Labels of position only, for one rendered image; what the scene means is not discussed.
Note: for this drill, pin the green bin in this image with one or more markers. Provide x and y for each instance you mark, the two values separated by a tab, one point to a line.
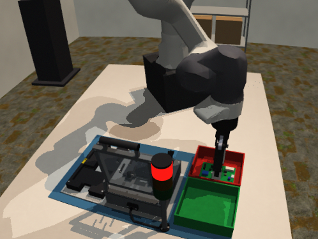
204	203

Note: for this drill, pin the green circuit board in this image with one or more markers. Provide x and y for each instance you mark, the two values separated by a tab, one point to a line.
206	171

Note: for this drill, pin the red open-top bin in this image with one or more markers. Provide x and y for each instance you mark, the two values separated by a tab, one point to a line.
206	154

